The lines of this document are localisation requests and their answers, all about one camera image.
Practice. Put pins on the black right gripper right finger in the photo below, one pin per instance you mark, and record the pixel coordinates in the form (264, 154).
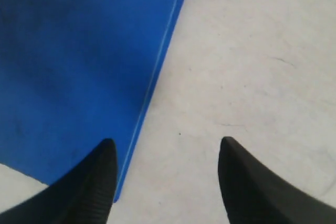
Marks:
(252, 193)

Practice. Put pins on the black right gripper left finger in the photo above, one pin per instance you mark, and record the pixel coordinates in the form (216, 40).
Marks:
(84, 195)

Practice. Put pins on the blue ring binder notebook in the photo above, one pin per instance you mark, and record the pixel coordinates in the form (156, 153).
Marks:
(74, 72)

